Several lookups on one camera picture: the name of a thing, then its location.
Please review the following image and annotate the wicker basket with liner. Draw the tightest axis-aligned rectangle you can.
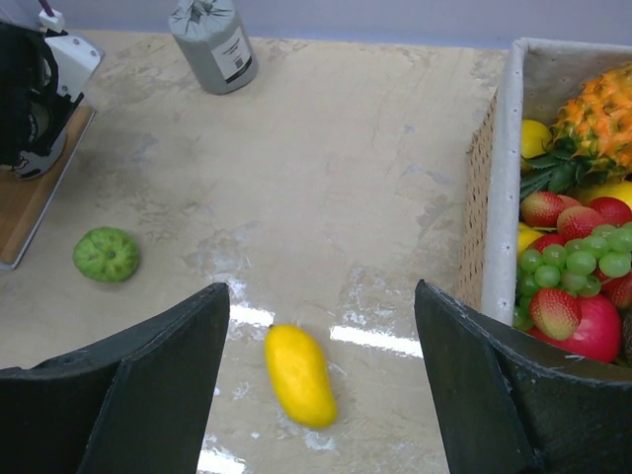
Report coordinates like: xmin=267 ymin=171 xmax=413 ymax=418
xmin=455 ymin=38 xmax=631 ymax=325

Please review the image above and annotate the red apple toy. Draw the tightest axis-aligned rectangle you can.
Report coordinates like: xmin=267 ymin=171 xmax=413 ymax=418
xmin=527 ymin=294 xmax=622 ymax=363

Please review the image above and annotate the green grapes toy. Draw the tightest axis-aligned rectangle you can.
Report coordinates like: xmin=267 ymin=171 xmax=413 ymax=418
xmin=513 ymin=223 xmax=631 ymax=341

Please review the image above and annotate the yellow lemon toy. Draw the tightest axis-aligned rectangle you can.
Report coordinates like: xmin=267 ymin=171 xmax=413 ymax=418
xmin=520 ymin=119 xmax=552 ymax=160

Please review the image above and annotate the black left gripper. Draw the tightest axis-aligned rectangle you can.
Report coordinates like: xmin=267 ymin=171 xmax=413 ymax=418
xmin=1 ymin=22 xmax=82 ymax=166

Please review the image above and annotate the yellow mango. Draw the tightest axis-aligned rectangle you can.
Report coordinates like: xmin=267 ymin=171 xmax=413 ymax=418
xmin=264 ymin=324 xmax=338 ymax=429

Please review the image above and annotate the green guava fruit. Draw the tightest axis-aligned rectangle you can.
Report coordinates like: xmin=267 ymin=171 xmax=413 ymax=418
xmin=72 ymin=226 xmax=140 ymax=283

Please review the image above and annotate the white wire wooden shelf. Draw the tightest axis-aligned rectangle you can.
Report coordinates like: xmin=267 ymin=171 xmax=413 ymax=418
xmin=1 ymin=106 xmax=96 ymax=271

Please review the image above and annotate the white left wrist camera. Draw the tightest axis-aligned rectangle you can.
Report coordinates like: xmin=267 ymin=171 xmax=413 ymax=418
xmin=39 ymin=1 xmax=106 ymax=104

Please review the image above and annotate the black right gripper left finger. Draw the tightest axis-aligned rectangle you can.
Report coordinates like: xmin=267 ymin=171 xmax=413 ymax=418
xmin=1 ymin=283 xmax=230 ymax=474

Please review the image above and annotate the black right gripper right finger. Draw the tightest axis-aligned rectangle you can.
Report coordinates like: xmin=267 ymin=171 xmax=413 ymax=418
xmin=415 ymin=280 xmax=631 ymax=473

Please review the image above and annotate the red strawberry toy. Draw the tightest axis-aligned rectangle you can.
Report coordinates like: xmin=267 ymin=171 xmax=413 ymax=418
xmin=557 ymin=206 xmax=606 ymax=241

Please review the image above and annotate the orange pineapple toy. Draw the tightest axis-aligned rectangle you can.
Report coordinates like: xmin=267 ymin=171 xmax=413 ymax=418
xmin=520 ymin=63 xmax=631 ymax=198

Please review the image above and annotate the grey paper towel roll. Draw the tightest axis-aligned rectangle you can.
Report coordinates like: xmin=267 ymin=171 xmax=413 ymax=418
xmin=169 ymin=0 xmax=259 ymax=96

